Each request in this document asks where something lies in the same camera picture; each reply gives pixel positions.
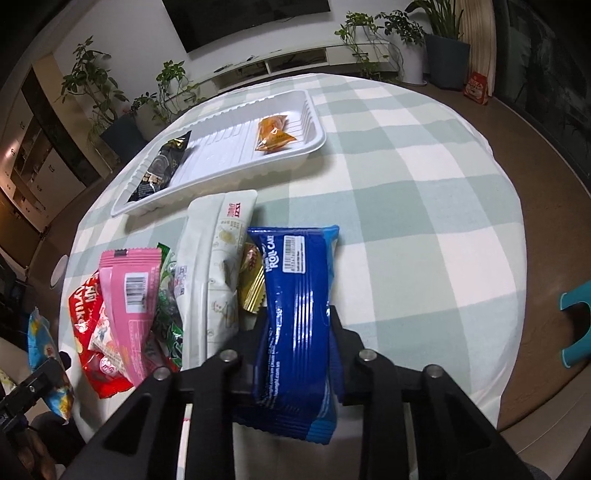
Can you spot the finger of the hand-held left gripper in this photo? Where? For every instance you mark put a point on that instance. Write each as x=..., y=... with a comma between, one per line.
x=27, y=392

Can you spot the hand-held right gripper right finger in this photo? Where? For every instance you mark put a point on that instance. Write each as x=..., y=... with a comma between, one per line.
x=339, y=337

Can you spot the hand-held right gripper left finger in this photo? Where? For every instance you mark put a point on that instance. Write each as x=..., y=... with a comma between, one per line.
x=240, y=364

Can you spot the light blue snack packet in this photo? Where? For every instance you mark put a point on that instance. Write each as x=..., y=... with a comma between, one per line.
x=44, y=350

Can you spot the dark blue snack packet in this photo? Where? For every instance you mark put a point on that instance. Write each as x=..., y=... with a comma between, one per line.
x=295, y=314

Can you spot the green snack packet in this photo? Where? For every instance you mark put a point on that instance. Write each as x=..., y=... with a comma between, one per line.
x=168, y=323

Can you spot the long white snack packet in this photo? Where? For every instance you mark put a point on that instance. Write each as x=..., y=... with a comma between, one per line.
x=203, y=277

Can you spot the pink snack packet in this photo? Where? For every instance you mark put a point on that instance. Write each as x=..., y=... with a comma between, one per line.
x=124, y=314

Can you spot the white plastic tray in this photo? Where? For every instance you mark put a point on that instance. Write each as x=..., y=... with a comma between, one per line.
x=221, y=147

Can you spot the red strawberry snack packet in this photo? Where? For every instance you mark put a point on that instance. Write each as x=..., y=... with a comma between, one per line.
x=104, y=374

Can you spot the gold snack packet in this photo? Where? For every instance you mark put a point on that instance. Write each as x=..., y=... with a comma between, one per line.
x=251, y=281

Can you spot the white plastic bucket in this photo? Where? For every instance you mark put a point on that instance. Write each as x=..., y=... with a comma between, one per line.
x=57, y=272

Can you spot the black snack packet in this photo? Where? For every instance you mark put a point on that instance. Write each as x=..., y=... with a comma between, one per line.
x=159, y=168

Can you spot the orange snack packet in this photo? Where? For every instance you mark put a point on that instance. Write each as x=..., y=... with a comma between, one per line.
x=272, y=134

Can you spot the white storage cabinet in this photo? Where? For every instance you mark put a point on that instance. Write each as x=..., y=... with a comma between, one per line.
x=41, y=166

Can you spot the teal plastic stool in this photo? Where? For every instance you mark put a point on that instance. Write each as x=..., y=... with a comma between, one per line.
x=575, y=350

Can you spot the white television cabinet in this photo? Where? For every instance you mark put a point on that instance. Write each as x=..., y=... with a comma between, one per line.
x=295, y=57

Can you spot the red paper bag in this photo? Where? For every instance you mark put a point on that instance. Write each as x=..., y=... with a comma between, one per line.
x=476, y=87

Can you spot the large dark plant pot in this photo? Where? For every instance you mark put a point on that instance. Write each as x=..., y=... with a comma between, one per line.
x=445, y=62

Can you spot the leafy plant in white pot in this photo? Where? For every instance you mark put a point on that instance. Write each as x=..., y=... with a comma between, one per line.
x=171, y=78

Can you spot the trailing green plant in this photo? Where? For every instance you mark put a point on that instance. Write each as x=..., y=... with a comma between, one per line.
x=360, y=32

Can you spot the small bushy plant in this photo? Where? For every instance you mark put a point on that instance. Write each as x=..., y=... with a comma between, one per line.
x=408, y=27

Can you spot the leafy plant in dark pot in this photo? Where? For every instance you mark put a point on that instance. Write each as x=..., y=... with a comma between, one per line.
x=90, y=78

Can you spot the black television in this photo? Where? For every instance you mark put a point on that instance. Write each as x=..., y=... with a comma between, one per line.
x=240, y=18

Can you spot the rolled wooden mat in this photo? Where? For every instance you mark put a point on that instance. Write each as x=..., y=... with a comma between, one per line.
x=480, y=32

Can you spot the tall long-leaf plant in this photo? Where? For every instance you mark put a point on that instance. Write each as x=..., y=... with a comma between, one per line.
x=438, y=14

